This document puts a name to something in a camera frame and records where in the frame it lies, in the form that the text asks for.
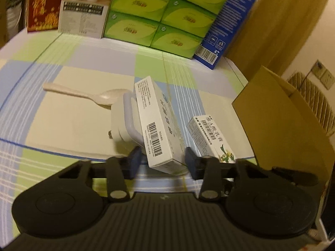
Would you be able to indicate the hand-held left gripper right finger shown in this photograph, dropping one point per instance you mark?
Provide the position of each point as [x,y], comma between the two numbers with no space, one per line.
[189,162]

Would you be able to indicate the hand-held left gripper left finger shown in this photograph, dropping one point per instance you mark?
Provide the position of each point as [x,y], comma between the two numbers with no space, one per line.
[134,159]

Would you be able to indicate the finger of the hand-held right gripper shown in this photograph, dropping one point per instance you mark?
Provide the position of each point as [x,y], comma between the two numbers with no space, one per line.
[293,174]

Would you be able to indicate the white medicine box blue logo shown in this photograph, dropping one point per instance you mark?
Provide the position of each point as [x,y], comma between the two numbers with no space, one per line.
[157,125]

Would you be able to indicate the large brown cardboard box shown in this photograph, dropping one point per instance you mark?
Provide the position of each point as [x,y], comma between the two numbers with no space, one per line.
[282,125]

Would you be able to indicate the plaid cloth desktop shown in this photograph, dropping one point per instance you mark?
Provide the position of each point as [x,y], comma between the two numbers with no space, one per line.
[78,125]

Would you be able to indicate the white box green plant print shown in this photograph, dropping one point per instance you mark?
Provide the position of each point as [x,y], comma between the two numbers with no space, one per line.
[209,138]

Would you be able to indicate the white plug adapter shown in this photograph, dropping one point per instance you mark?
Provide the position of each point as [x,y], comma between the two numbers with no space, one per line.
[123,120]

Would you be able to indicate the beige plastic spoon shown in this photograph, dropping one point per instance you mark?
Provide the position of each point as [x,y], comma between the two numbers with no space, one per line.
[104,98]

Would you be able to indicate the beige slatted rack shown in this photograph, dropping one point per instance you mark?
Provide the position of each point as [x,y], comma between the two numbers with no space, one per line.
[312,96]

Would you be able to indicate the blue printed carton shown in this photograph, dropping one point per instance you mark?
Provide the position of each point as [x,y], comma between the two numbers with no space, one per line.
[227,26]

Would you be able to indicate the stack of green tissue boxes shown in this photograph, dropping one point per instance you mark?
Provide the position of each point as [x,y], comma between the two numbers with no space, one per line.
[162,13]

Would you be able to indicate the beige box with product photo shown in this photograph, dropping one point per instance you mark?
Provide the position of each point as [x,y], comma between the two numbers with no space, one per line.
[83,13]

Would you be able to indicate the brown wooden panel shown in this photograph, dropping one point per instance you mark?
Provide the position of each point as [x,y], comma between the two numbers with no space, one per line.
[272,18]

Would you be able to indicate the red box gold print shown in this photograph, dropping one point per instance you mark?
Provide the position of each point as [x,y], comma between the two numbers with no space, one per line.
[43,5]

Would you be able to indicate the wall socket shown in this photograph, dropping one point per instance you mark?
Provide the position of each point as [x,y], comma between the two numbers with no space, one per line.
[320,72]

